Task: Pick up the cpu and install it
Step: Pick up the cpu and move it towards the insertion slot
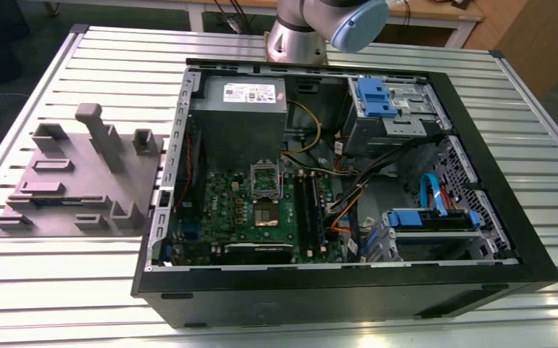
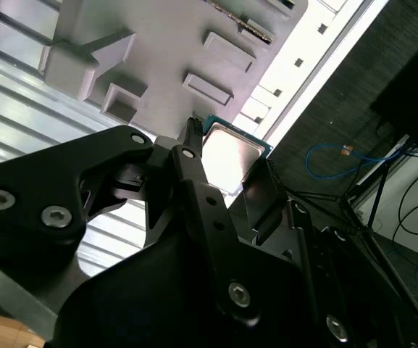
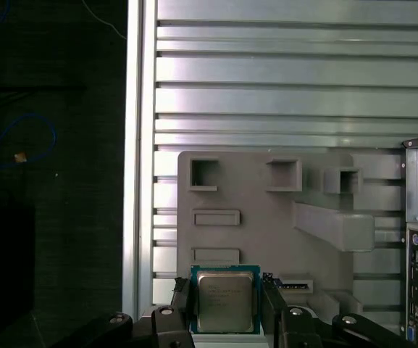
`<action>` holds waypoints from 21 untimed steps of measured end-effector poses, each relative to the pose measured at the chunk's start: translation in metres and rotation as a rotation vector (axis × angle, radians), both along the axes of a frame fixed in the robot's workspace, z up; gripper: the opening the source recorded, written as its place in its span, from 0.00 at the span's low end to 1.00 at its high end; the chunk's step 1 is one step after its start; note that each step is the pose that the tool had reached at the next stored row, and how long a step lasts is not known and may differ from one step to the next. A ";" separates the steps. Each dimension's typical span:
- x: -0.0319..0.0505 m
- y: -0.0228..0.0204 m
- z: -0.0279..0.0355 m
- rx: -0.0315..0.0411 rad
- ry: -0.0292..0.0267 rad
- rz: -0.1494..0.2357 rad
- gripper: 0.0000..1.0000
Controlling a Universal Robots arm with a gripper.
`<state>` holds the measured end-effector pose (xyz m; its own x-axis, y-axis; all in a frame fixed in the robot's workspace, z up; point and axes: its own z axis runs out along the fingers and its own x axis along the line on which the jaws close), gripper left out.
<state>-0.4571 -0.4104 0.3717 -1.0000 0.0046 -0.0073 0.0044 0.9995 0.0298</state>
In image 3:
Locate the blue network cable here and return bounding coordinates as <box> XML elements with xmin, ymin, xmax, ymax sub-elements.
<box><xmin>0</xmin><ymin>112</ymin><xmax>58</xmax><ymax>189</ymax></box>

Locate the silver CPU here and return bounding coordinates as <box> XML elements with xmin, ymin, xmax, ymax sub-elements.
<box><xmin>189</xmin><ymin>264</ymin><xmax>262</xmax><ymax>334</ymax></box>

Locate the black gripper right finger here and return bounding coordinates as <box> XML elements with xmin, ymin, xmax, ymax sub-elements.
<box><xmin>262</xmin><ymin>272</ymin><xmax>416</xmax><ymax>348</ymax></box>

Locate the grey parts rack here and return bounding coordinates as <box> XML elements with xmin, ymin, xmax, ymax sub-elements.
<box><xmin>177</xmin><ymin>151</ymin><xmax>376</xmax><ymax>348</ymax></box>

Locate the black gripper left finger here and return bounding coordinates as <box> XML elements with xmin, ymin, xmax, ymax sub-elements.
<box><xmin>45</xmin><ymin>275</ymin><xmax>197</xmax><ymax>348</ymax></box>

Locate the dark RAM stick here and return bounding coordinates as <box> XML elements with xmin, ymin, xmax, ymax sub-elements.
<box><xmin>262</xmin><ymin>278</ymin><xmax>311</xmax><ymax>291</ymax></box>

